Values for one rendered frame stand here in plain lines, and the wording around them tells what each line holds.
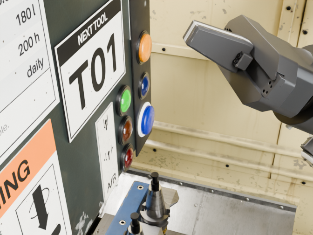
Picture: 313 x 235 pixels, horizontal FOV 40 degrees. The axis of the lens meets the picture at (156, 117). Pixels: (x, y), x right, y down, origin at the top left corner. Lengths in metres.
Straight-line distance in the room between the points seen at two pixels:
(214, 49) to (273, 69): 0.06
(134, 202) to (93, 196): 0.58
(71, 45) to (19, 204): 0.10
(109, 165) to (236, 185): 1.10
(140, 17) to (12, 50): 0.18
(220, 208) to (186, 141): 0.26
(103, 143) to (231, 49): 0.15
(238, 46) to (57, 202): 0.21
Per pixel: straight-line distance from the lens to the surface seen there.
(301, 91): 0.41
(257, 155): 1.35
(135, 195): 0.95
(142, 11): 0.38
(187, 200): 1.48
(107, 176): 0.37
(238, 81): 0.41
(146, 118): 0.42
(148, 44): 0.39
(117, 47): 0.34
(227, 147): 1.35
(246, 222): 1.45
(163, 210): 0.90
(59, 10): 0.26
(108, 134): 0.35
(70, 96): 0.28
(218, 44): 0.39
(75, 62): 0.28
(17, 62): 0.23
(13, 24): 0.22
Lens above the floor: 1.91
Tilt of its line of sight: 36 degrees down
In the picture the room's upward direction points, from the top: straight up
